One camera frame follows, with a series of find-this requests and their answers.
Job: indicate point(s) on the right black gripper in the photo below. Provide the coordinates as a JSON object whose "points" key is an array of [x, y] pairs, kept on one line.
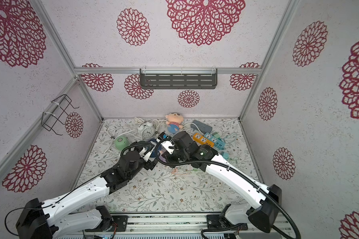
{"points": [[173, 150]]}

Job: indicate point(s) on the plush boy doll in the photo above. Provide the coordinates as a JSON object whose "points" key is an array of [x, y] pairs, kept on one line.
{"points": [[174, 122]]}

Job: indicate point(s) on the black wire wall rack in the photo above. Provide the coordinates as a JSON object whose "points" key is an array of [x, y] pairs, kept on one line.
{"points": [[51, 118]]}

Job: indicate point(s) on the light green cordless grinder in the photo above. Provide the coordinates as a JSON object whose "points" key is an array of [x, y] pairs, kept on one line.
{"points": [[121, 142]]}

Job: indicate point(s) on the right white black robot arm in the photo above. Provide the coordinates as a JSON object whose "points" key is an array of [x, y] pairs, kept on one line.
{"points": [[263, 203]]}

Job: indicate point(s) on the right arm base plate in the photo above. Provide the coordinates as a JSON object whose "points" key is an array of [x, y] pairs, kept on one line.
{"points": [[217, 222]]}

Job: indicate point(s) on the white alarm clock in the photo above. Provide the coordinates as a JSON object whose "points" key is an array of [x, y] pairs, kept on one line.
{"points": [[146, 130]]}

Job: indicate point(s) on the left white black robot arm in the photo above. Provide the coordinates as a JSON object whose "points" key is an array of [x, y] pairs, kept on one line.
{"points": [[55, 217]]}

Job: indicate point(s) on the orange power strip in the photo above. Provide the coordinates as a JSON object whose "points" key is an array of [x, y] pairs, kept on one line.
{"points": [[202, 140]]}

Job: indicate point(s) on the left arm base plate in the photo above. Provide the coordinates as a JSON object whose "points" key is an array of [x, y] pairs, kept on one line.
{"points": [[116, 224]]}

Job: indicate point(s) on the teal usb charger block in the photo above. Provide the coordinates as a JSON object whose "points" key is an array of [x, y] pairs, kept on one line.
{"points": [[225, 155]]}

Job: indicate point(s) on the grey wall shelf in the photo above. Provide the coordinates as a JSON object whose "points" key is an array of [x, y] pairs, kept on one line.
{"points": [[155, 79]]}

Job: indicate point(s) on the teal power strip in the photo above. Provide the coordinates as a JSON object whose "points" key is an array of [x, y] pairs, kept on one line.
{"points": [[218, 143]]}

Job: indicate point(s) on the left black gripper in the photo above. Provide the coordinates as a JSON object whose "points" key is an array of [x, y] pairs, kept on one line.
{"points": [[151, 164]]}

